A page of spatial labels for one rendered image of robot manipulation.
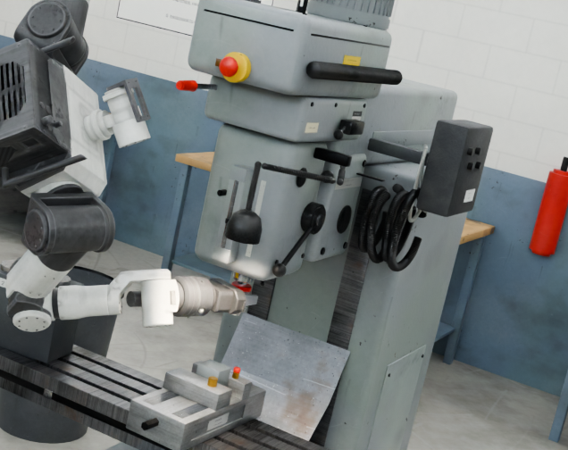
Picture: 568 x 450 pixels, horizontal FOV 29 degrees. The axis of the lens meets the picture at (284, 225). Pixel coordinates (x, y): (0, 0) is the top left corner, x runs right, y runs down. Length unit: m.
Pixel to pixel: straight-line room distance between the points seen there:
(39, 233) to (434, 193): 0.91
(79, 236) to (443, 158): 0.86
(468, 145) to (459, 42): 4.22
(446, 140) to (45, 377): 1.10
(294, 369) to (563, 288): 3.88
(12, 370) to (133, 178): 5.04
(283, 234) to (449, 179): 0.40
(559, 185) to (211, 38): 4.31
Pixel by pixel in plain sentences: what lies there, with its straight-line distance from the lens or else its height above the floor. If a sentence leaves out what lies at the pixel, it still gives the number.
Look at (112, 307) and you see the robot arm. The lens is 2.31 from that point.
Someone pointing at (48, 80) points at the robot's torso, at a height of 1.67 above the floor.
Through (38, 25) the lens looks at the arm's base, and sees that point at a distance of 2.26.
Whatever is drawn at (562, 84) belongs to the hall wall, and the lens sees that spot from 6.49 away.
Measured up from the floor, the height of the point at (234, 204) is 1.47.
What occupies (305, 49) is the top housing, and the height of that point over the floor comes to 1.83.
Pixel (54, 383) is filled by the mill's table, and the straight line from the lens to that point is 2.67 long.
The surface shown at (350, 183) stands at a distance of 2.55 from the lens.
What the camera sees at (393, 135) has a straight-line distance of 2.75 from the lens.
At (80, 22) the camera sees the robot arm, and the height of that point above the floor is 1.77.
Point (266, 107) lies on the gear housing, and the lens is 2.27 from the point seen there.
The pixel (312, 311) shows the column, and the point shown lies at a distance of 2.81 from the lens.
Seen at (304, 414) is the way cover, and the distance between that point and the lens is 2.76.
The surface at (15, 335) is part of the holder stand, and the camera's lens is 2.78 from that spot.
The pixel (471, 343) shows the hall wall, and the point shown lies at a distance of 6.74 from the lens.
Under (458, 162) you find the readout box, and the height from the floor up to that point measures 1.64.
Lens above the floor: 1.91
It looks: 12 degrees down
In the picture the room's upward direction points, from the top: 12 degrees clockwise
